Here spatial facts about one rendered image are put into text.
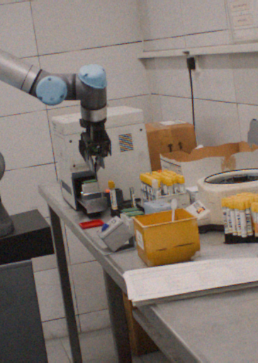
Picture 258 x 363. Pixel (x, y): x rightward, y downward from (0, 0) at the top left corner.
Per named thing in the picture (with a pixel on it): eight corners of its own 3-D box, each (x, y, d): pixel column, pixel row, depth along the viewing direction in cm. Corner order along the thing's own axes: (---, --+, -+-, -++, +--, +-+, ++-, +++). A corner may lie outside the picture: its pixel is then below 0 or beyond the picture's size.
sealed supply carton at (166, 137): (131, 169, 347) (125, 125, 344) (186, 160, 349) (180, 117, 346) (141, 180, 316) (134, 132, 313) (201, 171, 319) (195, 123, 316)
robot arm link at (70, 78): (33, 74, 222) (74, 74, 222) (38, 71, 233) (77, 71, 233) (34, 103, 223) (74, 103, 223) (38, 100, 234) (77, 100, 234)
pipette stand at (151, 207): (143, 239, 221) (137, 203, 220) (166, 235, 223) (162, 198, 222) (156, 247, 212) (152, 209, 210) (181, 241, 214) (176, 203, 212)
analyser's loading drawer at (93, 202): (76, 203, 277) (74, 188, 276) (96, 199, 278) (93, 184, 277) (87, 213, 257) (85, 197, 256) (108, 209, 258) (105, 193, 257)
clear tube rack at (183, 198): (142, 210, 261) (139, 187, 260) (172, 204, 263) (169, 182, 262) (159, 221, 241) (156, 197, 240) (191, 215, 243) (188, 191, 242)
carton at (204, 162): (164, 198, 275) (157, 153, 272) (244, 183, 281) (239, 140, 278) (186, 210, 251) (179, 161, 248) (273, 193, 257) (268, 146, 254)
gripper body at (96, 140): (86, 162, 239) (85, 127, 231) (79, 145, 245) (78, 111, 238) (112, 157, 240) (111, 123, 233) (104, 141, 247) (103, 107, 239)
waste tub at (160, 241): (137, 255, 206) (131, 216, 205) (188, 246, 208) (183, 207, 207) (148, 268, 193) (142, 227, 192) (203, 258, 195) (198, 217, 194)
